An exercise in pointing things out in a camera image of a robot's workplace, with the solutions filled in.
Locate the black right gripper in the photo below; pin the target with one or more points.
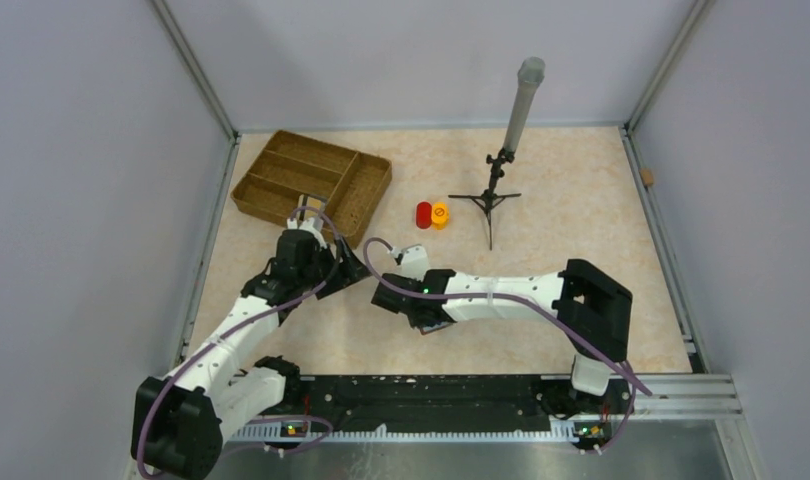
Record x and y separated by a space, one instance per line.
413 323

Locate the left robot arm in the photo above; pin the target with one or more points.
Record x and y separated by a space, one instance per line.
213 371

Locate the brown leather card holder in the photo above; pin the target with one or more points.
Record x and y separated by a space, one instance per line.
427 329

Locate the black tripod stand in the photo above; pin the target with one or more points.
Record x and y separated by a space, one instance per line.
489 199

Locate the grey tube on stand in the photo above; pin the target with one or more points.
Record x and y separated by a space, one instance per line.
529 78

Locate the small wooden wall block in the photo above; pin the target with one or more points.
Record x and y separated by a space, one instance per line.
647 177

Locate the woven brown divided tray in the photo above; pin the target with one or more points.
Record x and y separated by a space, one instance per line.
350 182

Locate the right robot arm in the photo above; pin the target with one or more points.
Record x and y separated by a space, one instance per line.
591 308

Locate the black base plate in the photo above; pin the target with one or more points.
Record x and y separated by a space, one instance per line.
447 403

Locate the aluminium frame rail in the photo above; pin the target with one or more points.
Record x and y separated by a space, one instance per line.
673 399

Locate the orange cylinder button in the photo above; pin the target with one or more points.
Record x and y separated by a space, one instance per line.
439 215

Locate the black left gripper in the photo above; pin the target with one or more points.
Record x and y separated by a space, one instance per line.
349 270

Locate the red cylinder button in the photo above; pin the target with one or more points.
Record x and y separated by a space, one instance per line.
423 215

